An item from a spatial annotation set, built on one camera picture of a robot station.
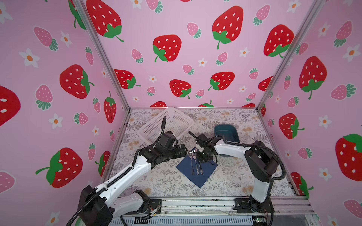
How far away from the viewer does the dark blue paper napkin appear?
84cm

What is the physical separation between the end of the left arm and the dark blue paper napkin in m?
0.19

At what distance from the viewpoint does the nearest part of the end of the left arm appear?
55cm
